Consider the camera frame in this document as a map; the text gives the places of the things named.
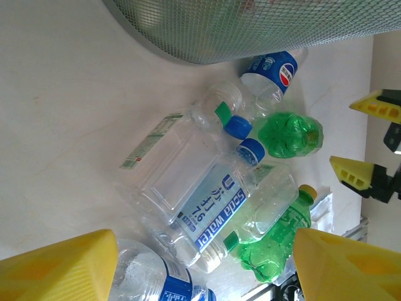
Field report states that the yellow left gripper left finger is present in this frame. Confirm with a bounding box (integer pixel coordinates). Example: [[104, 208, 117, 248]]
[[0, 228, 120, 301]]

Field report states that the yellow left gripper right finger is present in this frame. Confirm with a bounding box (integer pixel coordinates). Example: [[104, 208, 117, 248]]
[[294, 227, 401, 301]]

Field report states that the green plastic bottle yellow cap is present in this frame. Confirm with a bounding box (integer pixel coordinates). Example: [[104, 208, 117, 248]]
[[236, 184, 318, 285], [258, 112, 324, 159]]

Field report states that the clear square bottle green label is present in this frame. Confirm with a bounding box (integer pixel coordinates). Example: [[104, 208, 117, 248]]
[[190, 162, 300, 275], [117, 80, 246, 225]]

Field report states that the clear bottle Pepsi-logo blue label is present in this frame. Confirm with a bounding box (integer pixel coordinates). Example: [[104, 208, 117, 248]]
[[224, 48, 310, 140]]

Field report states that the grey metal mesh bin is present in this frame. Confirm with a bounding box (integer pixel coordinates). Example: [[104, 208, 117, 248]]
[[102, 0, 401, 65]]

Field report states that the clear zip plastic bag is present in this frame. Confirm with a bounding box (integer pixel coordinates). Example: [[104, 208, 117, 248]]
[[308, 187, 334, 231]]

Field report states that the clear water bottle blue label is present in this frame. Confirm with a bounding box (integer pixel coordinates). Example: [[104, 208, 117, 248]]
[[109, 238, 218, 301]]

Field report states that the square soda water bottle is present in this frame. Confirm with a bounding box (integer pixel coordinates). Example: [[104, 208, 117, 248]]
[[146, 137, 267, 268]]

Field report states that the aluminium frame rail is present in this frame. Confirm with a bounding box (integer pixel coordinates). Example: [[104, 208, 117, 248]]
[[340, 215, 371, 243]]

